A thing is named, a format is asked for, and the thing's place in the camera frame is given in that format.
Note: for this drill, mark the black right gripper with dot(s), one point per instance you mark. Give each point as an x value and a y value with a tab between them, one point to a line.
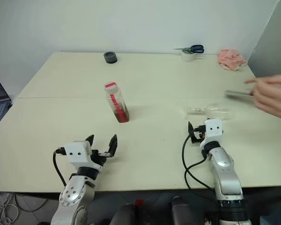
199	136

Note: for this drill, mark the person's bare hand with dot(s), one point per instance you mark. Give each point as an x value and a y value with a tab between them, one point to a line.
274	93

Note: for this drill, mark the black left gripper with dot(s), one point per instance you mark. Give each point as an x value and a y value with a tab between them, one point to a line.
99	159

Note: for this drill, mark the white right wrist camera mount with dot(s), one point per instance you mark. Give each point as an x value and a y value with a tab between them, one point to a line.
214	132

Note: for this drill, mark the clear empty plastic bottle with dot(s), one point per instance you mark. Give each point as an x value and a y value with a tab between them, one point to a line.
215	111

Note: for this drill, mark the silver metal rod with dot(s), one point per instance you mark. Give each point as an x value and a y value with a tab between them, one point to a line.
238	93

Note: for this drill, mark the clear bottle with red tape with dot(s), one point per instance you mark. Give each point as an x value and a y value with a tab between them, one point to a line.
120	110

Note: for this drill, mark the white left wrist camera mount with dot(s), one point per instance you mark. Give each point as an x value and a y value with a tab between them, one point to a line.
77	152

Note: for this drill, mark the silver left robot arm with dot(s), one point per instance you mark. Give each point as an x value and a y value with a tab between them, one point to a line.
72	192

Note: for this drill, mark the pink crumpled cloth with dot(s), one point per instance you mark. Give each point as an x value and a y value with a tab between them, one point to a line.
230	59

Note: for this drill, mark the white bottle cap red tape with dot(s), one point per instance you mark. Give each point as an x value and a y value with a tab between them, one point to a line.
111	86

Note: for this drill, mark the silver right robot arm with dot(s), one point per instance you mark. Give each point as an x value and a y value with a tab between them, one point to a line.
224	173

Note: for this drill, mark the blue fabric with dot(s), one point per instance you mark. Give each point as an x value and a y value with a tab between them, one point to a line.
275	218

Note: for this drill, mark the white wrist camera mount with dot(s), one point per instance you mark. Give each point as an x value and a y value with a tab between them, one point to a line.
77	152
214	132

